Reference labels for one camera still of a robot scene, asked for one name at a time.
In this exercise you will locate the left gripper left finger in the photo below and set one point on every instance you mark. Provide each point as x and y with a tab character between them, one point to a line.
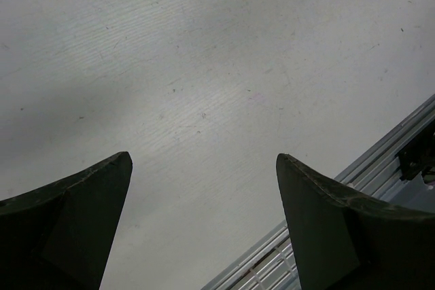
59	236

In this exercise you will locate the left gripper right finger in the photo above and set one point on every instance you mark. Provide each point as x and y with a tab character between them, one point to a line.
345	239

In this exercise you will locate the aluminium rail frame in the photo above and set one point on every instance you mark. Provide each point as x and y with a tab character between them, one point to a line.
270	263

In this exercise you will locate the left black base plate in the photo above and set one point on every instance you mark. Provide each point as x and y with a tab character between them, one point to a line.
416	157

